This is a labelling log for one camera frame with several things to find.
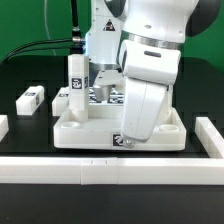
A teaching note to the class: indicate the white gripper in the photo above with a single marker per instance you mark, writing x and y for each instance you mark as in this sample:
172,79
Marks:
143,101

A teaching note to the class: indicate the white desk top tray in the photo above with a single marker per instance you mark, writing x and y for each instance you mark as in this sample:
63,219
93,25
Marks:
102,131

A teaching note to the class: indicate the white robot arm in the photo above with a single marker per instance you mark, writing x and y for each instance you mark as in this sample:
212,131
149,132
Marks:
134,45

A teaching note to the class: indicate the white marker plate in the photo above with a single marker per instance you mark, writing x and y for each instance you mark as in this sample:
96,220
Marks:
113,96

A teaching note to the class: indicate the white left fence piece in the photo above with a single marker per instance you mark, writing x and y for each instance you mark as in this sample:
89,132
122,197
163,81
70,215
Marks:
3,126

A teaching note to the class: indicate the black vertical cable connector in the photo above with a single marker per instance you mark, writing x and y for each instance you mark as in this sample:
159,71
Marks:
75,23

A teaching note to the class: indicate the white front fence wall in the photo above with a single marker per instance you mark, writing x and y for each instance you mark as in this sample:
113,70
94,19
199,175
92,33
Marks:
87,171

